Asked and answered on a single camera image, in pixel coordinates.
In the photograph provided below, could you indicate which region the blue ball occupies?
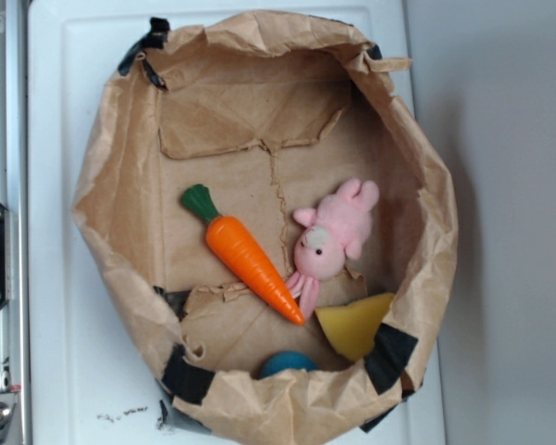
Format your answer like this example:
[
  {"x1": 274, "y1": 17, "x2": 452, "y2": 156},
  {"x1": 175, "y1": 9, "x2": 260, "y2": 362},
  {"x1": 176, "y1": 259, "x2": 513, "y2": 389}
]
[{"x1": 259, "y1": 350, "x2": 319, "y2": 379}]

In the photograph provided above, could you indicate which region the yellow green sponge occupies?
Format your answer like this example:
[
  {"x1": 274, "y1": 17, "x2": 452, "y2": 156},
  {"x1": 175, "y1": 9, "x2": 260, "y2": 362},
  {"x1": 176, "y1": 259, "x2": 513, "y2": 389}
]
[{"x1": 315, "y1": 293, "x2": 395, "y2": 362}]

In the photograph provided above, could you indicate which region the metal frame rail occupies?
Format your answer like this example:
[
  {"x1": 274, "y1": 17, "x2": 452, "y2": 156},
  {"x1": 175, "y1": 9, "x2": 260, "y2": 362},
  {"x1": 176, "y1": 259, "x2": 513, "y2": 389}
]
[{"x1": 0, "y1": 1, "x2": 32, "y2": 444}]

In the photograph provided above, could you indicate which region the orange toy carrot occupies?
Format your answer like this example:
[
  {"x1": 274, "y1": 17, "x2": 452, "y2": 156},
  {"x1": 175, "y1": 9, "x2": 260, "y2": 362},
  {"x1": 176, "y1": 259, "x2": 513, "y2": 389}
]
[{"x1": 180, "y1": 184, "x2": 305, "y2": 325}]

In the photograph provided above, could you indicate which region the white tray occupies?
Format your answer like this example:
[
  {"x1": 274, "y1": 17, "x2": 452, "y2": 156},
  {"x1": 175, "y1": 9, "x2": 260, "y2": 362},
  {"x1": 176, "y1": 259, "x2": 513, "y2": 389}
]
[{"x1": 28, "y1": 1, "x2": 442, "y2": 444}]

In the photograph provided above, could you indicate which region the pink plush bunny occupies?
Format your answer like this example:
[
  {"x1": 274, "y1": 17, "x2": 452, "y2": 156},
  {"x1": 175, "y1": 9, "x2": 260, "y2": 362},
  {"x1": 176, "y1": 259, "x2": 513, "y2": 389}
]
[{"x1": 286, "y1": 178, "x2": 380, "y2": 319}]

